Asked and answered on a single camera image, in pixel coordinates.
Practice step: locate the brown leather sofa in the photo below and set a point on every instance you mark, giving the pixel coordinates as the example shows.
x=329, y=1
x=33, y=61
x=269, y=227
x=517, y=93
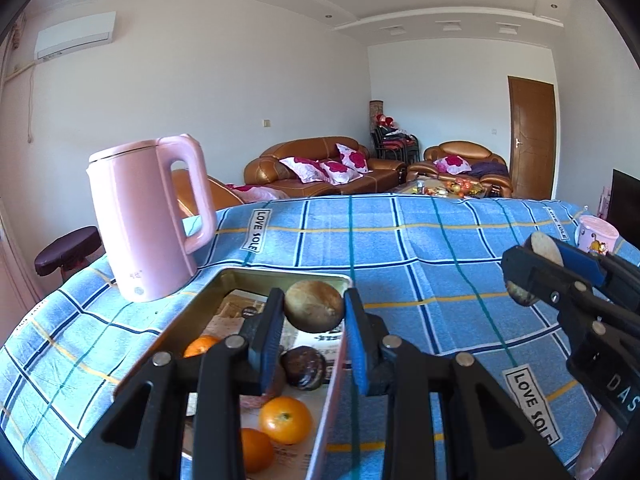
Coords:
x=300, y=147

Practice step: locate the white wall air conditioner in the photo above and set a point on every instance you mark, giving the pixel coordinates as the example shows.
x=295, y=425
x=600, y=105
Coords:
x=75, y=35

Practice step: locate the brown wooden door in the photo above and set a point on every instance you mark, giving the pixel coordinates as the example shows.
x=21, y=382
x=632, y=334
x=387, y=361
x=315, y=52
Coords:
x=531, y=135

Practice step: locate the pink electric kettle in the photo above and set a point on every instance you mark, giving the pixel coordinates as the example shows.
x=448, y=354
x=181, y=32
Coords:
x=140, y=210

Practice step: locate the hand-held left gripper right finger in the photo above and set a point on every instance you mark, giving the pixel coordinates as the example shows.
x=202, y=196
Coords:
x=357, y=345

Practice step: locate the brown leather armchair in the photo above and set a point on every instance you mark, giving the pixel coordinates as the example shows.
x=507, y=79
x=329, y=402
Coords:
x=465, y=149

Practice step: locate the dark purple round stool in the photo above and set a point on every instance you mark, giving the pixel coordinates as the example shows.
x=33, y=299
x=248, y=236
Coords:
x=65, y=250

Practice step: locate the tall patterned vase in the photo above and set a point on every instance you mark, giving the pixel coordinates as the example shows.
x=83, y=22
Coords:
x=376, y=112

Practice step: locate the stacked black red chairs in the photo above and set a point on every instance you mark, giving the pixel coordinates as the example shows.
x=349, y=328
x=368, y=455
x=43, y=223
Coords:
x=395, y=145

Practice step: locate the white red flower pillow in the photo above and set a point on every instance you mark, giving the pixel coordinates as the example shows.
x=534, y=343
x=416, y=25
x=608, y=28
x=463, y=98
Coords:
x=352, y=157
x=340, y=170
x=452, y=164
x=305, y=167

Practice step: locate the red plush toy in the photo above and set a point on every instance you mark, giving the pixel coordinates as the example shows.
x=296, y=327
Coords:
x=386, y=120

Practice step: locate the large orange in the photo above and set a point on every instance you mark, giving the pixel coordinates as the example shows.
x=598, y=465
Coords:
x=200, y=346

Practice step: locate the white-topped cup pastry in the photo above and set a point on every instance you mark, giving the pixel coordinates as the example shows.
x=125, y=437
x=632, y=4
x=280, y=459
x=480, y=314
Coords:
x=545, y=250

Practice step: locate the brown leather chair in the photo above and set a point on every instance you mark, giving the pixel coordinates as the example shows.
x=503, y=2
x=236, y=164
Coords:
x=220, y=195

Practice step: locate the cluttered coffee table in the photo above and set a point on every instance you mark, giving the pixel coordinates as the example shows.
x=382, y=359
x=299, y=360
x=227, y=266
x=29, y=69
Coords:
x=440, y=187

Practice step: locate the small orange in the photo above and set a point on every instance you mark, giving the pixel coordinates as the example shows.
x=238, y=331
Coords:
x=255, y=450
x=285, y=420

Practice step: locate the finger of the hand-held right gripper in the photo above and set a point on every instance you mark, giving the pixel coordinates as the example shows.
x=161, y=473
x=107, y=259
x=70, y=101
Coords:
x=582, y=262
x=540, y=275

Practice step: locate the small pink cartoon bucket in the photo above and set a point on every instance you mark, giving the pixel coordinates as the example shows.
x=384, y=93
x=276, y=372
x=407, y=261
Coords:
x=595, y=232

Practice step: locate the pink tin box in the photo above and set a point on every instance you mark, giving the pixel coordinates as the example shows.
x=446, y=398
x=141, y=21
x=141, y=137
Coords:
x=240, y=280

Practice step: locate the purple cloth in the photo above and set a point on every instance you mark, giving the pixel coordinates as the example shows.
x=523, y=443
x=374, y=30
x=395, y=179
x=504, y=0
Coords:
x=487, y=169

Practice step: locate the blue plaid tablecloth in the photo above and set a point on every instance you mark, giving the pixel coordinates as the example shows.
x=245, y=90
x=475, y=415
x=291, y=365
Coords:
x=425, y=240

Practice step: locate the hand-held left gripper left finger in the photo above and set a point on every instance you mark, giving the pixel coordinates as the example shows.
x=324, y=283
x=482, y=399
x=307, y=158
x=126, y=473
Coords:
x=267, y=345

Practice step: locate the printed leaflet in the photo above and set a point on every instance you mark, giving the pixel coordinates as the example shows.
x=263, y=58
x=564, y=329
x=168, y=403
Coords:
x=227, y=305

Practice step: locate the black television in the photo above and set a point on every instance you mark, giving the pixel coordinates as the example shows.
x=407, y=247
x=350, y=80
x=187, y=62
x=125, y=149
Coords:
x=625, y=200

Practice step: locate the person's right hand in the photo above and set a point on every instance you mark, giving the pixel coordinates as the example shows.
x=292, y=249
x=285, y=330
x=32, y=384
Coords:
x=600, y=447

